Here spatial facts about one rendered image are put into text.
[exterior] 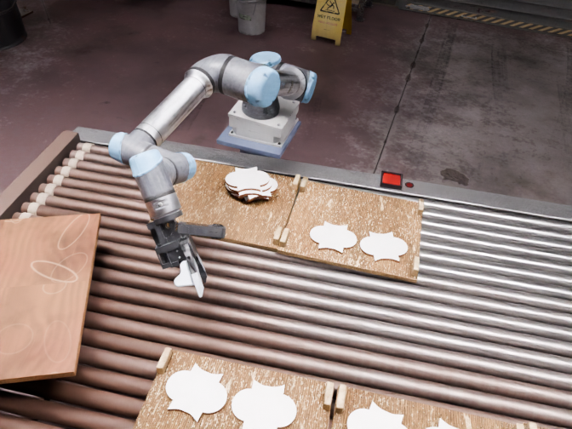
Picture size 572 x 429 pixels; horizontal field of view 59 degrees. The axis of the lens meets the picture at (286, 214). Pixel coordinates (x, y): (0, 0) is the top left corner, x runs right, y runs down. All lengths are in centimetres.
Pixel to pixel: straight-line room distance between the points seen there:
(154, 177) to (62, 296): 37
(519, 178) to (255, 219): 246
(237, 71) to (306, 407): 91
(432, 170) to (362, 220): 197
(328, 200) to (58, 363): 94
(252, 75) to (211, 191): 43
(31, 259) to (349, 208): 93
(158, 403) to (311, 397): 34
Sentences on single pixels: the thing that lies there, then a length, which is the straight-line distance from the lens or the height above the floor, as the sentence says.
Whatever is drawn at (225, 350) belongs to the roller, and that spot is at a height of 91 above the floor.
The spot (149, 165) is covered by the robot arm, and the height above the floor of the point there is 132.
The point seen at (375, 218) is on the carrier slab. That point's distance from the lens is 166.
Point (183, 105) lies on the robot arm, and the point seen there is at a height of 130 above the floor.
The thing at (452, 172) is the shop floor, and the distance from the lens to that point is 361.
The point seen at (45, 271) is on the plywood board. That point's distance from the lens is 141.
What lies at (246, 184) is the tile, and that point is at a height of 99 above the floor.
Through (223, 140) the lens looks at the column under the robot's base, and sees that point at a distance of 207.
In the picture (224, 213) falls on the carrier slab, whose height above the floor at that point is 94.
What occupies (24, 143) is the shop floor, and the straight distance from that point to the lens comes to 388.
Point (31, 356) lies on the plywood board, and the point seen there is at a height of 104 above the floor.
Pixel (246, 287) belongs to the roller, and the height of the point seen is 92.
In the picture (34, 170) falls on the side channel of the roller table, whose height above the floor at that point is 95.
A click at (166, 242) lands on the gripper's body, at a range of 123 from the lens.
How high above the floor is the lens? 202
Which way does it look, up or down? 42 degrees down
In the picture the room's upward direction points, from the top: 4 degrees clockwise
